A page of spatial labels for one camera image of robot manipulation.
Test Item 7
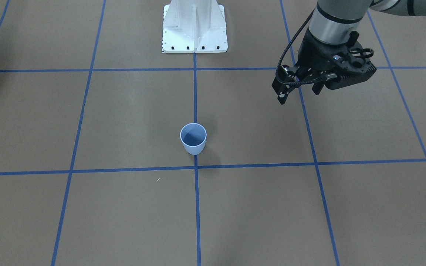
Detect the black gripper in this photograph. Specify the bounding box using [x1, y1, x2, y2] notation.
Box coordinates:
[272, 30, 377, 105]

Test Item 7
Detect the light blue plastic cup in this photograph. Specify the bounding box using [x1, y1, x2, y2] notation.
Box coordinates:
[179, 123, 207, 156]

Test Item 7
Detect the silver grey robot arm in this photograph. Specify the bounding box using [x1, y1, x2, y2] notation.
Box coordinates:
[271, 0, 426, 105]

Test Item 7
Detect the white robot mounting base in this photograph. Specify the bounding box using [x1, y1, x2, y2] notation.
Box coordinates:
[161, 0, 228, 54]

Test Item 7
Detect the black braided cable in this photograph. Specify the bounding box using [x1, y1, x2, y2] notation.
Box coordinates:
[276, 8, 341, 86]

